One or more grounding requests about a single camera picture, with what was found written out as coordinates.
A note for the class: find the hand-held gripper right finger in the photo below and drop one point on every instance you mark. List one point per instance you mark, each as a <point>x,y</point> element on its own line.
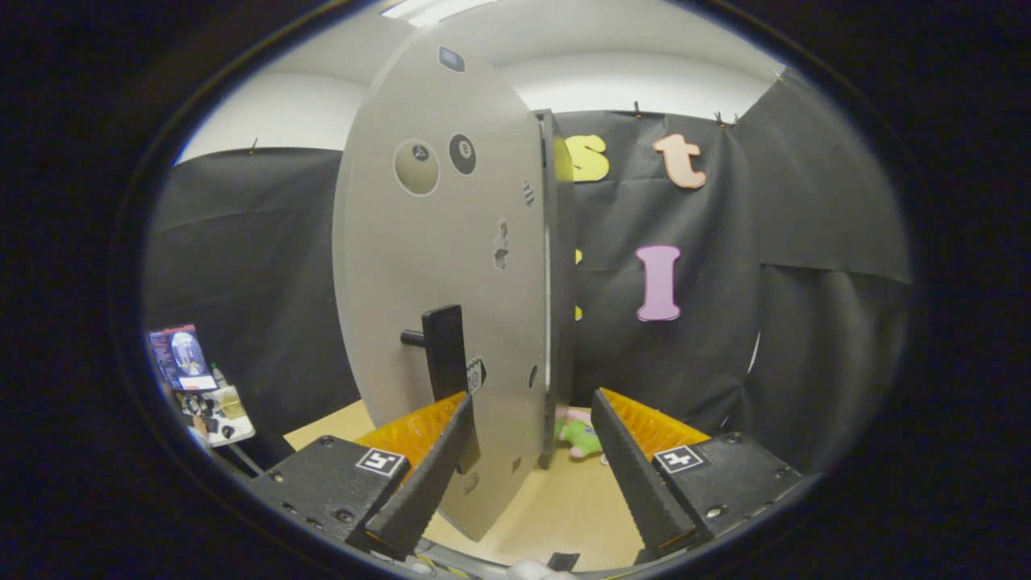
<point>636,483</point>

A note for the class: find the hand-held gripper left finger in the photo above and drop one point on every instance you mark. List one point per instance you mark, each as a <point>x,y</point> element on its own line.
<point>419,483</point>

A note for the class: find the grey shoe cabinet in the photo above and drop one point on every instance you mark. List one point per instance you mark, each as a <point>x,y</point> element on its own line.
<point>562,282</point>

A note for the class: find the light grey shoe cabinet door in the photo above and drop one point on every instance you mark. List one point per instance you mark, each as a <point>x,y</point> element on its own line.
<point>419,266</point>

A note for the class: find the green and pink plush toy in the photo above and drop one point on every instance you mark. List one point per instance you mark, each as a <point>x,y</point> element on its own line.
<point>578,435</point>

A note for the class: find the black backdrop cloth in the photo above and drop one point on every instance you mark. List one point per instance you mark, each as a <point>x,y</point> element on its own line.
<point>805,242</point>

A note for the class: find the long ceiling light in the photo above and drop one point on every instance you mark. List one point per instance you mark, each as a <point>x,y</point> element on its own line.
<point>427,8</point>

